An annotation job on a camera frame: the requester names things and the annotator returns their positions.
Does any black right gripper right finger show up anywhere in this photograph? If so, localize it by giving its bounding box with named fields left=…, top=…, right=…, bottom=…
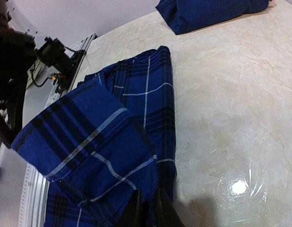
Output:
left=156, top=188, right=184, bottom=227

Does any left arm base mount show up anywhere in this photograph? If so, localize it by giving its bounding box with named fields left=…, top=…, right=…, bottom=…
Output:
left=35, top=37, right=86, bottom=94

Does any blue plaid garment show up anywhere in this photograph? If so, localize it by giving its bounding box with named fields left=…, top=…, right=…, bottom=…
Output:
left=10, top=45, right=178, bottom=227

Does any aluminium front rail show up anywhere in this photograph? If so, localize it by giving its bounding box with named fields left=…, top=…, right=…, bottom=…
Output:
left=0, top=33, right=98, bottom=227

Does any solid navy blue garment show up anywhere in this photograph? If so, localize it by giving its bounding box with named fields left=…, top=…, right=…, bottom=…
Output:
left=155, top=0, right=269, bottom=35

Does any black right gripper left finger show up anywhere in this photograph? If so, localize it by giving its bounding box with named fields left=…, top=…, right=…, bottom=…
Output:
left=117, top=190, right=143, bottom=227

